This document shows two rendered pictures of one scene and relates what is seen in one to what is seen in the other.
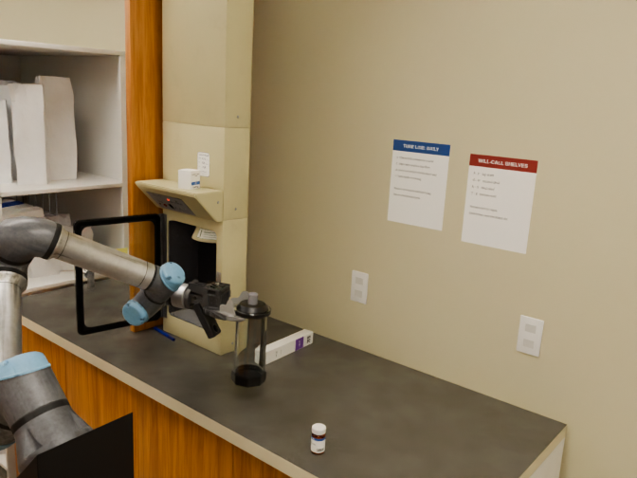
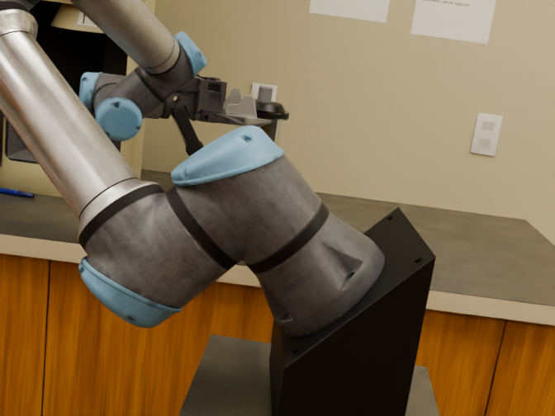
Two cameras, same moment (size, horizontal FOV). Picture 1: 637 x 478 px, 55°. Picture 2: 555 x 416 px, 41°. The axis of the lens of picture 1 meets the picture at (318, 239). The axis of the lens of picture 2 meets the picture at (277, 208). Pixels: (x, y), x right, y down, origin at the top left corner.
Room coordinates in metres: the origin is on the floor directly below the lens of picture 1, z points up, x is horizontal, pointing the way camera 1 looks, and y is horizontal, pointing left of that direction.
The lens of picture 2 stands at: (0.51, 1.08, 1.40)
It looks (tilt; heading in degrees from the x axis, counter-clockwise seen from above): 15 degrees down; 321
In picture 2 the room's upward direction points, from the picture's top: 8 degrees clockwise
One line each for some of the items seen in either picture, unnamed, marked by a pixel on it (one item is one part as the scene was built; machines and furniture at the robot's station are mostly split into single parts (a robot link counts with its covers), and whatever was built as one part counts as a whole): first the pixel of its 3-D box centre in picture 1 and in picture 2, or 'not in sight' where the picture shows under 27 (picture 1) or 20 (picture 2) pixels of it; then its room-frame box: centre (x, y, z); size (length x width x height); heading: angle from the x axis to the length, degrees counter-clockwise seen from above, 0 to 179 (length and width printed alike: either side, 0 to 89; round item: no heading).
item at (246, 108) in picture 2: (230, 309); (248, 110); (1.66, 0.24, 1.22); 0.09 x 0.03 x 0.06; 47
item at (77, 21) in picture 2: (217, 229); (91, 17); (2.13, 0.36, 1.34); 0.18 x 0.18 x 0.05
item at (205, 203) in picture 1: (177, 200); not in sight; (2.02, 0.47, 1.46); 0.32 x 0.12 x 0.10; 51
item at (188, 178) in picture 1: (189, 178); not in sight; (1.99, 0.43, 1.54); 0.05 x 0.05 x 0.06; 67
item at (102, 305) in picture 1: (119, 272); not in sight; (2.05, 0.68, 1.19); 0.30 x 0.01 x 0.40; 131
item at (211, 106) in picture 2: (208, 298); (193, 99); (1.74, 0.32, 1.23); 0.12 x 0.08 x 0.09; 71
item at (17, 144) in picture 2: (217, 268); (82, 82); (2.17, 0.36, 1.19); 0.26 x 0.24 x 0.35; 51
